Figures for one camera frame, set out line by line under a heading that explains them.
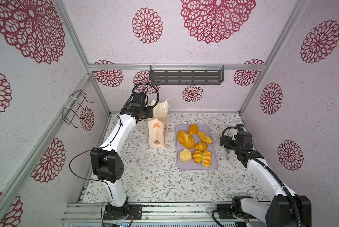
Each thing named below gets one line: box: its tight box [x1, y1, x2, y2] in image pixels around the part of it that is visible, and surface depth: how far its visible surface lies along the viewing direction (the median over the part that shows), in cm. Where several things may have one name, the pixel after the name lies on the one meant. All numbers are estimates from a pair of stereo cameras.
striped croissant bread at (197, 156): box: [192, 149, 204, 164], surface depth 92 cm
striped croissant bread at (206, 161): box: [201, 149, 213, 168], surface depth 91 cm
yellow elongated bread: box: [196, 130, 213, 145], surface depth 102 cm
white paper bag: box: [147, 98, 171, 149], surface depth 89 cm
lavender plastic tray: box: [175, 123, 218, 170], surface depth 97 cm
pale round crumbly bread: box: [178, 148, 193, 163], surface depth 92 cm
